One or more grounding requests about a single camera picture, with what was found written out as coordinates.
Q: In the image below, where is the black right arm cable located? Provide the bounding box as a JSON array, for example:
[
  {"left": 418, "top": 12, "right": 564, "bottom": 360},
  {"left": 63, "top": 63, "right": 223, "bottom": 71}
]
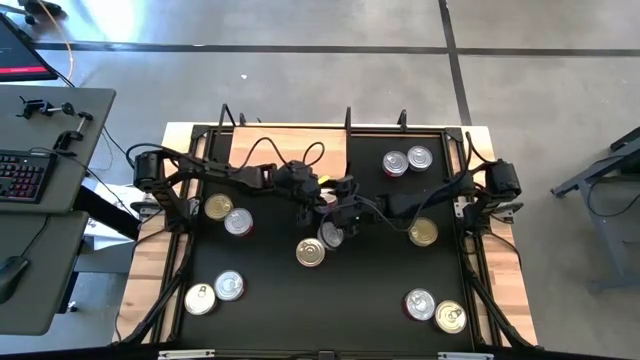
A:
[{"left": 319, "top": 130, "right": 501, "bottom": 235}]

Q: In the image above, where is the dark blue-grey metal table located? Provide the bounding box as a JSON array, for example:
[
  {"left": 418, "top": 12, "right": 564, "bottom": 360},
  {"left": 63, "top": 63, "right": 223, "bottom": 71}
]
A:
[{"left": 549, "top": 124, "right": 640, "bottom": 296}]

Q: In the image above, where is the silver metal bracket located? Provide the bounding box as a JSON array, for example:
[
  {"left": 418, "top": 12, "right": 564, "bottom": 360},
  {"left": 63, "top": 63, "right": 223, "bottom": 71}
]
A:
[
  {"left": 437, "top": 351, "right": 495, "bottom": 360},
  {"left": 157, "top": 348, "right": 217, "bottom": 360}
]

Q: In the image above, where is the grey desk with mouse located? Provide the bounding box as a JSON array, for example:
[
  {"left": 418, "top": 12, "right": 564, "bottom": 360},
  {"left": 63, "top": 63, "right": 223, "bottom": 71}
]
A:
[{"left": 0, "top": 209, "right": 90, "bottom": 337}]

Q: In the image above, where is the grey desk with clamps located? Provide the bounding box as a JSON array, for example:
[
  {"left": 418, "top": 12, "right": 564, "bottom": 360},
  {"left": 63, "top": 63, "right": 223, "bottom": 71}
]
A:
[{"left": 0, "top": 84, "right": 117, "bottom": 216}]

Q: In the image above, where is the black backlit keyboard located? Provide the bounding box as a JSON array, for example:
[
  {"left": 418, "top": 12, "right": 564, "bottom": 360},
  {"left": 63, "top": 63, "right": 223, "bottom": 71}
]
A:
[{"left": 0, "top": 149, "right": 59, "bottom": 205}]

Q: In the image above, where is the red label can silver lid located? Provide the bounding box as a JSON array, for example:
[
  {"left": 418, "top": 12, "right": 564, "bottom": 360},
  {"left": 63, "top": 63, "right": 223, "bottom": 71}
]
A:
[
  {"left": 382, "top": 150, "right": 410, "bottom": 178},
  {"left": 223, "top": 207, "right": 255, "bottom": 237},
  {"left": 403, "top": 287, "right": 437, "bottom": 322},
  {"left": 213, "top": 269, "right": 246, "bottom": 302}
]

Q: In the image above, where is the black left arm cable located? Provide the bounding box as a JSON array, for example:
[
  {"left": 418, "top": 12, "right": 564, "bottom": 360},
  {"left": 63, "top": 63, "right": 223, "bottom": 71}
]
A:
[{"left": 235, "top": 135, "right": 327, "bottom": 174}]

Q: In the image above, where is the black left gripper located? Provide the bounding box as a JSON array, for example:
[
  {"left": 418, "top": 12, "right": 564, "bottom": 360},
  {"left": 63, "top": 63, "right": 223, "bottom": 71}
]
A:
[{"left": 275, "top": 159, "right": 337, "bottom": 227}]

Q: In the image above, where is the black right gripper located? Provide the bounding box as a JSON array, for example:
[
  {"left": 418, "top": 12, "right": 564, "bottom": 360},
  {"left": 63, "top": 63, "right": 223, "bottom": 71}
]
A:
[{"left": 322, "top": 174, "right": 386, "bottom": 236}]

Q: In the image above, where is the black desk clamp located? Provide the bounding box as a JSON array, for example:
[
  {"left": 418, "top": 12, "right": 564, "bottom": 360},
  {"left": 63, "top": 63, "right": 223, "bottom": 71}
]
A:
[
  {"left": 52, "top": 110, "right": 95, "bottom": 152},
  {"left": 16, "top": 96, "right": 76, "bottom": 120}
]

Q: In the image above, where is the black computer mouse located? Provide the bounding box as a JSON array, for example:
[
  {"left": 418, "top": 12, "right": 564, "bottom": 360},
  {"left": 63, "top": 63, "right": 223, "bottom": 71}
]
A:
[{"left": 0, "top": 254, "right": 31, "bottom": 304}]

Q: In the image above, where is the person's shoe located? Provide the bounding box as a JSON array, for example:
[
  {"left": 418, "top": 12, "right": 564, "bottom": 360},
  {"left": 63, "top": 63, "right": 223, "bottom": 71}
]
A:
[{"left": 22, "top": 0, "right": 64, "bottom": 26}]

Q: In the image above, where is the black computer monitor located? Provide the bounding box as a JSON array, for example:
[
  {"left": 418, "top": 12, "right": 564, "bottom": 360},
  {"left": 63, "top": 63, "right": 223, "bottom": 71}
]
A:
[{"left": 0, "top": 12, "right": 60, "bottom": 84}]

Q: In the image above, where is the green label can silver lid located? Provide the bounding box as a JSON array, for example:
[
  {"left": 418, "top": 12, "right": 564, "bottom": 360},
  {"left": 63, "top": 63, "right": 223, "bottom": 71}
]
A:
[
  {"left": 406, "top": 145, "right": 434, "bottom": 173},
  {"left": 317, "top": 222, "right": 346, "bottom": 251}
]

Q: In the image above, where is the black aluminium rig frame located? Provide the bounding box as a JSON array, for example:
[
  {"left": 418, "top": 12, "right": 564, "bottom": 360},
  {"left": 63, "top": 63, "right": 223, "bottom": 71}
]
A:
[{"left": 113, "top": 122, "right": 540, "bottom": 351}]

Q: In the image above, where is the wooden shelf with black legs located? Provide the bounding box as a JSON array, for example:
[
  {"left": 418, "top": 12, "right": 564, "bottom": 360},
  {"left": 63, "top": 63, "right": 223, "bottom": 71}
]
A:
[{"left": 218, "top": 103, "right": 353, "bottom": 181}]

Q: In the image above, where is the green label can gold lid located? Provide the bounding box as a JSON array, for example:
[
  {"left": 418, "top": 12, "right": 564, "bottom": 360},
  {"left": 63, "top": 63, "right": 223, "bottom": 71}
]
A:
[
  {"left": 204, "top": 192, "right": 235, "bottom": 222},
  {"left": 408, "top": 216, "right": 440, "bottom": 248}
]

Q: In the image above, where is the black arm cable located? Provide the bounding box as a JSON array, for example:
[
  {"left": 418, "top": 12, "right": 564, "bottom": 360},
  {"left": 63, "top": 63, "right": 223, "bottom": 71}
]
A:
[
  {"left": 319, "top": 130, "right": 501, "bottom": 235},
  {"left": 235, "top": 135, "right": 327, "bottom": 174}
]

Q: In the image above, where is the orange floor cable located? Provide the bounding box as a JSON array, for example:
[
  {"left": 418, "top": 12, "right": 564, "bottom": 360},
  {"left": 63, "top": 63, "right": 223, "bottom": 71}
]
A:
[{"left": 37, "top": 0, "right": 77, "bottom": 84}]

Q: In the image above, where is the black table mat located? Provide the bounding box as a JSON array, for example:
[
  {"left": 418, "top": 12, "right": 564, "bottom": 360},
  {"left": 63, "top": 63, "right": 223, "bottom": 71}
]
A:
[{"left": 178, "top": 130, "right": 475, "bottom": 352}]

